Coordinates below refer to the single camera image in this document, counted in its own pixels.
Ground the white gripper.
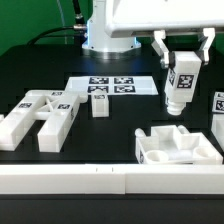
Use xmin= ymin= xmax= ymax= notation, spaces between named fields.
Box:
xmin=105 ymin=0 xmax=224 ymax=69

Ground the white chair seat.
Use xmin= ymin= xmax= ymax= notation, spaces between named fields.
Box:
xmin=135 ymin=125 xmax=223 ymax=165

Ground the white tagged block right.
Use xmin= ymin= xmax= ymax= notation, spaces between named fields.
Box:
xmin=212 ymin=92 xmax=224 ymax=113

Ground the white part right edge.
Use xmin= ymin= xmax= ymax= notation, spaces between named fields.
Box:
xmin=211 ymin=114 xmax=224 ymax=151

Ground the white marker base plate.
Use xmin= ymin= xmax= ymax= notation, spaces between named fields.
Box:
xmin=65 ymin=76 xmax=158 ymax=95

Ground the black cable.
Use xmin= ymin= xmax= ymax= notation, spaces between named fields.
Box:
xmin=27 ymin=0 xmax=88 ymax=46

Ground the white chair back frame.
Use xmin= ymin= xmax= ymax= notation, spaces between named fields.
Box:
xmin=0 ymin=90 xmax=88 ymax=153

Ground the white front rail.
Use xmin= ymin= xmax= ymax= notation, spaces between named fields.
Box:
xmin=0 ymin=164 xmax=224 ymax=194

